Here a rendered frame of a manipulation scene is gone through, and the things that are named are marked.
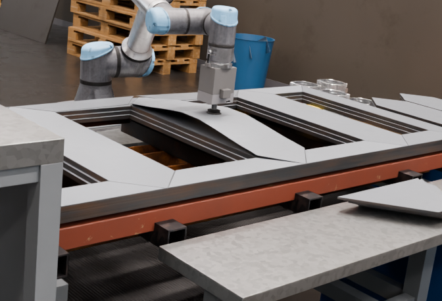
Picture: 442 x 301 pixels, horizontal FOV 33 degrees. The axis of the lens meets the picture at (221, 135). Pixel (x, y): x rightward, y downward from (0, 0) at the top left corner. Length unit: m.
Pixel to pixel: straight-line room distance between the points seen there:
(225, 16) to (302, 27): 4.94
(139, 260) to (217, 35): 0.65
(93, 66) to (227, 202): 1.12
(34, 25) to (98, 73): 6.11
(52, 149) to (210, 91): 0.95
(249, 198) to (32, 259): 0.69
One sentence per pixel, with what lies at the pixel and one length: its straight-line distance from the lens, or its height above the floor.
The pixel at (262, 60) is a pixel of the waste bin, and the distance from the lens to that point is 6.74.
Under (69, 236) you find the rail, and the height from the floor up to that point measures 0.78.
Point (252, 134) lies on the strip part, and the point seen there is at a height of 0.87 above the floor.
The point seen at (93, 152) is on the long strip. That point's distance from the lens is 1.85.
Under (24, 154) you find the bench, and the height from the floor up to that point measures 1.03.
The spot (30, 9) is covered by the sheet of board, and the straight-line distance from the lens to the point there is 9.00.
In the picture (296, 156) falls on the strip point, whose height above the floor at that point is 0.85.
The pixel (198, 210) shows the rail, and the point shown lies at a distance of 1.72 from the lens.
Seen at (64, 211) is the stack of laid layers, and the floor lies 0.84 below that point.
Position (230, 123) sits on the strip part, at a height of 0.88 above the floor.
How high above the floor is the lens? 1.40
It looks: 15 degrees down
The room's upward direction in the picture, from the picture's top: 6 degrees clockwise
